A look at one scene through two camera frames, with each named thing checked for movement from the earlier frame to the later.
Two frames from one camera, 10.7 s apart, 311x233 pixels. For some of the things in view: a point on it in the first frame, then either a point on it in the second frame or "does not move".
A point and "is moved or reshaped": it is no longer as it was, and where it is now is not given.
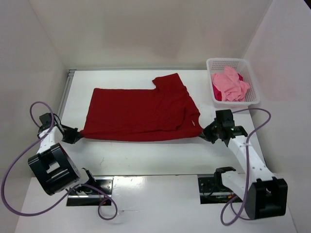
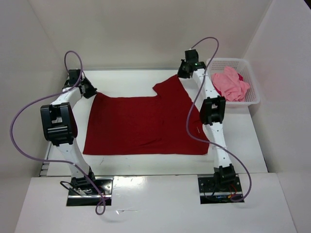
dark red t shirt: x=166 y=113 is moved or reshaped
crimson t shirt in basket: x=217 y=93 does not move
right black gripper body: x=213 y=135 → x=183 y=67
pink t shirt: x=232 y=88 does not move
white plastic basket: x=252 y=96 does not move
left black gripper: x=75 y=135 → x=93 y=91
